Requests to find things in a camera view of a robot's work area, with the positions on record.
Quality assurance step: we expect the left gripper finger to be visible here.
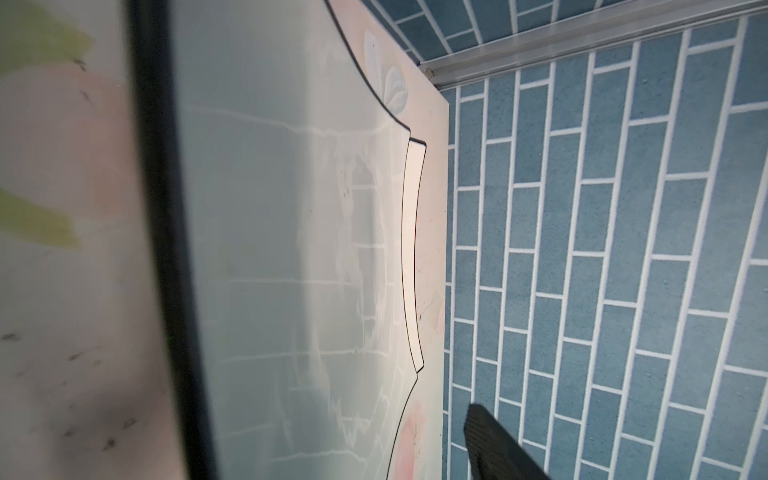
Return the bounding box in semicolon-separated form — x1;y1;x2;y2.
463;404;549;480

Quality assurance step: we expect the white square plate black rim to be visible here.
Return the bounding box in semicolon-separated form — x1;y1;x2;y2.
401;139;426;373

